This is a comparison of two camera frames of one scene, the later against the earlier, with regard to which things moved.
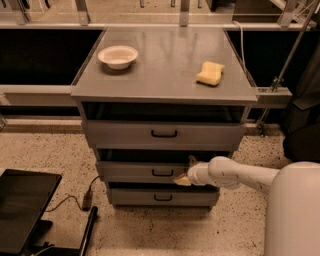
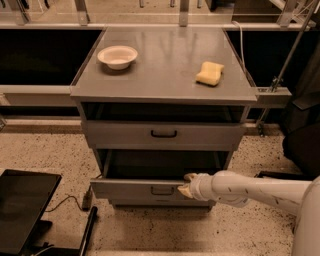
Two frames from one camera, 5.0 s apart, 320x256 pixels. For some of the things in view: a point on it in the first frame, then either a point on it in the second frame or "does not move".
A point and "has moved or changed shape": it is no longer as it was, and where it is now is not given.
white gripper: x=194 y=173 -> x=195 y=185
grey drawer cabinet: x=153 y=100 does not move
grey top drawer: x=106 y=134 does not move
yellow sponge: x=209 y=74 does not move
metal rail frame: x=61 y=95 does not move
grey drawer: x=142 y=171 has moved or changed shape
